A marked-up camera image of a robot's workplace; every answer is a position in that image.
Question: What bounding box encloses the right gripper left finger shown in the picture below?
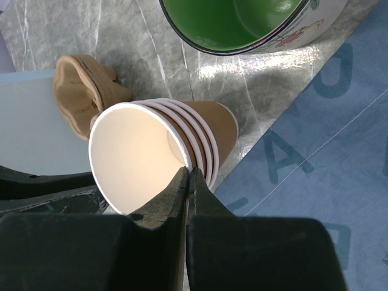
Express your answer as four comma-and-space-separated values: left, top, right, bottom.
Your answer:
1, 168, 189, 290

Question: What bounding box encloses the blue alphabet cloth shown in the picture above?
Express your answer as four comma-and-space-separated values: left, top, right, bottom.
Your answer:
215, 1, 387, 290

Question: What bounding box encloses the light blue paper bag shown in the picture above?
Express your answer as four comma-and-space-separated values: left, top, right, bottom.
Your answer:
1, 70, 94, 183

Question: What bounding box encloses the white mug green interior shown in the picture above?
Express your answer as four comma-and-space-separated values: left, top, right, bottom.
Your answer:
159, 0, 347, 56

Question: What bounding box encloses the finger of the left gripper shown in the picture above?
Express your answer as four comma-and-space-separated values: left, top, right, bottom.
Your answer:
1, 166, 108, 216

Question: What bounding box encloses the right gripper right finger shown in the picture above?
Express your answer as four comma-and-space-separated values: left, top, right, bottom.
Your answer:
186, 168, 347, 290

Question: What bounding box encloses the stack of brown paper cups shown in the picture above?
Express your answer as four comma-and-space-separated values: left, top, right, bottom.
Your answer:
89, 98, 239, 215

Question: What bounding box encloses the brown pulp cup carrier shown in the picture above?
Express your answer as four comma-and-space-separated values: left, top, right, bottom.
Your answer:
53, 54, 133, 140

